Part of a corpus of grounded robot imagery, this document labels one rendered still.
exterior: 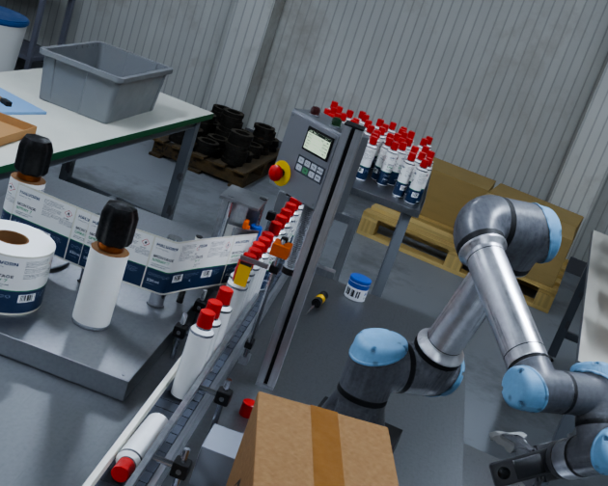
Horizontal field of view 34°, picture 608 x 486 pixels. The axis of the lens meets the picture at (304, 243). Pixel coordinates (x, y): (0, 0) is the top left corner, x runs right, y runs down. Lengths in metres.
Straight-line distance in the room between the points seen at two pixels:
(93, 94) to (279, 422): 2.83
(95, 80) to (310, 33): 3.83
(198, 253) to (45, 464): 0.81
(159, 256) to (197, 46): 5.87
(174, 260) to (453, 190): 4.72
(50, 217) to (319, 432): 1.10
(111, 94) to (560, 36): 4.15
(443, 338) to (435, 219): 4.94
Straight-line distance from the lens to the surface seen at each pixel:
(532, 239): 1.98
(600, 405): 1.80
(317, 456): 1.60
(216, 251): 2.56
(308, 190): 2.24
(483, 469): 2.43
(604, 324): 4.07
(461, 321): 2.12
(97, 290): 2.26
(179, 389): 2.10
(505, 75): 7.61
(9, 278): 2.24
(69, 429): 2.03
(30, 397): 2.10
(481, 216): 1.91
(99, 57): 4.87
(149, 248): 2.45
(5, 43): 6.91
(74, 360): 2.17
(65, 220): 2.50
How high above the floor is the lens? 1.90
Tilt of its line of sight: 18 degrees down
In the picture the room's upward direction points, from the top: 19 degrees clockwise
